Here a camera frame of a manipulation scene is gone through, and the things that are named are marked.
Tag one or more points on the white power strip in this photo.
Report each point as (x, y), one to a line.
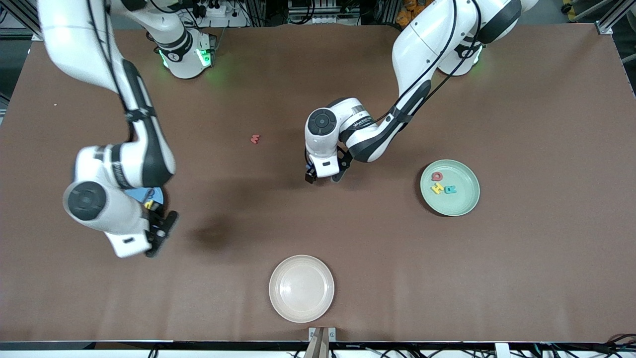
(228, 20)

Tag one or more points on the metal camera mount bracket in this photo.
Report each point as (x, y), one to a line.
(322, 343)

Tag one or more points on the cream round plate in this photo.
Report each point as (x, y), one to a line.
(301, 288)

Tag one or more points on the brown table cover sheet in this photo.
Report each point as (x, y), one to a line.
(497, 273)

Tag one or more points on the blue round plate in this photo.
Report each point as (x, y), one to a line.
(155, 195)

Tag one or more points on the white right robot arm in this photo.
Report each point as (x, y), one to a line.
(74, 49)

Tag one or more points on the red foam capital Q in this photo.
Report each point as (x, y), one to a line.
(433, 176)

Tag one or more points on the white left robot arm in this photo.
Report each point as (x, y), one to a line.
(422, 44)

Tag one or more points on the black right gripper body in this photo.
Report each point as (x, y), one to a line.
(155, 217)

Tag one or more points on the aluminium frame profile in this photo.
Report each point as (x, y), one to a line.
(20, 16)
(605, 28)

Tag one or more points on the pile of orange objects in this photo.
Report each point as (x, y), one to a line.
(405, 15)

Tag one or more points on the yellow foam capital H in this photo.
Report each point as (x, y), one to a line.
(437, 189)

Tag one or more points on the cyan foam capital R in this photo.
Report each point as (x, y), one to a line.
(450, 193)

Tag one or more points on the pale green round plate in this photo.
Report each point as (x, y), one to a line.
(462, 204)

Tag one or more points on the red foam lowercase w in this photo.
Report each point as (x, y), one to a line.
(255, 139)

